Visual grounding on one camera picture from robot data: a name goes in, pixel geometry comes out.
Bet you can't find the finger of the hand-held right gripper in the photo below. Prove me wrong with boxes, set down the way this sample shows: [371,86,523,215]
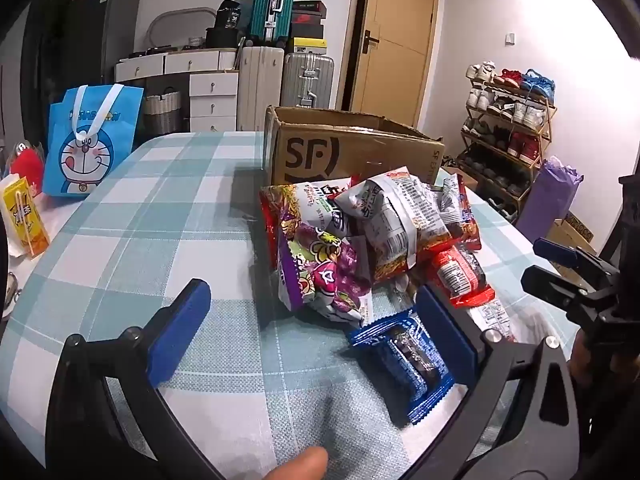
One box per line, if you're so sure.
[520,265,613,328]
[533,238,621,283]

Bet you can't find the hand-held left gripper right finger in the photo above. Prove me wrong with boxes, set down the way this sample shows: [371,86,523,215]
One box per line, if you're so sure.
[400,285,583,480]

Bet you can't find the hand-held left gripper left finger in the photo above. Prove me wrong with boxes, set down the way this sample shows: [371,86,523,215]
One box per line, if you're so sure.
[47,277,226,480]

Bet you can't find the blue cookie packet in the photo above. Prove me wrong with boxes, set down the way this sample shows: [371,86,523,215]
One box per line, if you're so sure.
[348,310,456,427]

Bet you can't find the red dark snack packet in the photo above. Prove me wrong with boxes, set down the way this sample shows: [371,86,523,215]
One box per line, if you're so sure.
[427,247,496,309]

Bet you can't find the red grey snack packet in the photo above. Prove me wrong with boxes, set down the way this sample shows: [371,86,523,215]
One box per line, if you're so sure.
[440,170,483,252]

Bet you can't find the white snack packet orange base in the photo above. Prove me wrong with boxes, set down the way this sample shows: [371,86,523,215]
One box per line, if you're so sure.
[334,169,451,286]

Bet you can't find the purple cartoon snack packet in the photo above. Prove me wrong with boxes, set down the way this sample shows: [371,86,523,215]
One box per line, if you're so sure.
[277,225,375,325]

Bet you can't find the brown cardboard box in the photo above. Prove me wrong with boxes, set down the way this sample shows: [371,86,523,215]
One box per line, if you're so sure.
[263,105,446,188]

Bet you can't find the person's right hand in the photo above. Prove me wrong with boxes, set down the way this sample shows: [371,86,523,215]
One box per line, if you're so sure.
[569,332,596,387]

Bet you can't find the person's left hand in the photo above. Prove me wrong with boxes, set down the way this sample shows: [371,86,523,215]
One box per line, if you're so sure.
[260,447,329,480]

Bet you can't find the printed cardboard floor box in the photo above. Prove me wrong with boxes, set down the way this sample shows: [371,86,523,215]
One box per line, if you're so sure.
[545,210,598,262]

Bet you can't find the purple paper bag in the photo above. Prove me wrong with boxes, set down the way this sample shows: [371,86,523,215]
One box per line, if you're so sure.
[515,156,585,245]

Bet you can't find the small white snack packet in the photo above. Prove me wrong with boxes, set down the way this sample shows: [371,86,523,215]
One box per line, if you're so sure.
[467,300,517,342]

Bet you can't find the wooden shoe rack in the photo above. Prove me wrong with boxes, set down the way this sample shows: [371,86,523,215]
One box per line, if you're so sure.
[457,62,558,222]

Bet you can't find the rows of sneakers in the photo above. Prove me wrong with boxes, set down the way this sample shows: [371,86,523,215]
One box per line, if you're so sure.
[459,61,557,211]

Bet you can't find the blue cartoon tote bag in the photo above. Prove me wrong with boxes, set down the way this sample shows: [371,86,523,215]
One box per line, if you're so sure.
[42,84,146,197]

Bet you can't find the yellow drink carton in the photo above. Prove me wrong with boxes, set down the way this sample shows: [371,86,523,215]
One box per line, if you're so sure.
[0,174,51,259]

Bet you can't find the woven laundry basket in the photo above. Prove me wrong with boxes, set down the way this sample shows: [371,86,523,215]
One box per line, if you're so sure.
[144,89,182,133]

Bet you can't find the red plush toy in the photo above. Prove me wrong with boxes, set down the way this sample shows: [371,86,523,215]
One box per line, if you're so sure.
[10,142,46,196]

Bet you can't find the white drawer dresser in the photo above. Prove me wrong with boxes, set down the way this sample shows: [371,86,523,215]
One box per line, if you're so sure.
[115,49,240,133]

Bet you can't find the wooden door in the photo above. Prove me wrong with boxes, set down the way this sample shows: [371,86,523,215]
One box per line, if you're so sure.
[350,0,442,128]

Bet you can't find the white suitcase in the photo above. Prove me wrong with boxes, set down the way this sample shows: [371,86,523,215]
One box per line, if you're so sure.
[239,46,285,132]

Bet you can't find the silver suitcase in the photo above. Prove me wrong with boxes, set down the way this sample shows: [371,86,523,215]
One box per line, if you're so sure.
[281,51,335,109]

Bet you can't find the black storage box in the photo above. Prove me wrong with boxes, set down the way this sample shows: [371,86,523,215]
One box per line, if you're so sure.
[205,28,241,50]

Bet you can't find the dark grey refrigerator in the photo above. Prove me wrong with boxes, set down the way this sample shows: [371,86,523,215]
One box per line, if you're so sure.
[20,0,141,126]

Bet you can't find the yellow black shoe box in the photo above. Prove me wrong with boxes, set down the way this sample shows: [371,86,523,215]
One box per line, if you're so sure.
[290,36,328,54]

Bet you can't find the black numbered bag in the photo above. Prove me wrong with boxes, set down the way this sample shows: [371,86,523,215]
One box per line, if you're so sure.
[215,0,244,31]

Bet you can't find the teal suitcase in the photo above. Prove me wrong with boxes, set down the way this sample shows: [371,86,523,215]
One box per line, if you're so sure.
[250,0,294,46]

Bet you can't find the grey arched frame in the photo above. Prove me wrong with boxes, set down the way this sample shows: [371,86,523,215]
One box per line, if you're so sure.
[149,7,217,52]

